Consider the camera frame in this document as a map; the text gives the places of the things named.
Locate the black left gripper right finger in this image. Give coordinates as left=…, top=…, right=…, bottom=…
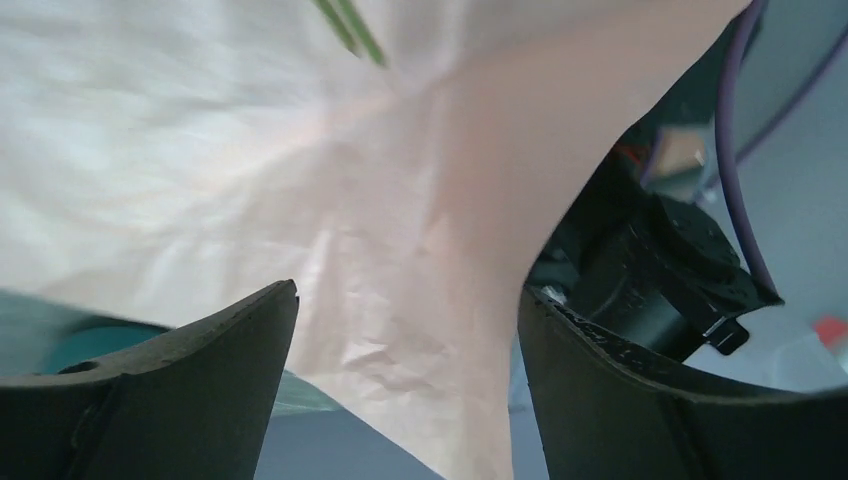
left=518, top=288, right=847, bottom=479

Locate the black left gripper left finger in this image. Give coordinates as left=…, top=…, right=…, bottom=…
left=1, top=280, right=299, bottom=479

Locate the pink flower bouquet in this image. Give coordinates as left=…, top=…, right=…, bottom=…
left=1, top=1, right=744, bottom=479

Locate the peach orange flower stem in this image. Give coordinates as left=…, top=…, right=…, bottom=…
left=312, top=0, right=388, bottom=68

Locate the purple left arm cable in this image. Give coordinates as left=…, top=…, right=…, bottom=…
left=639, top=0, right=848, bottom=296

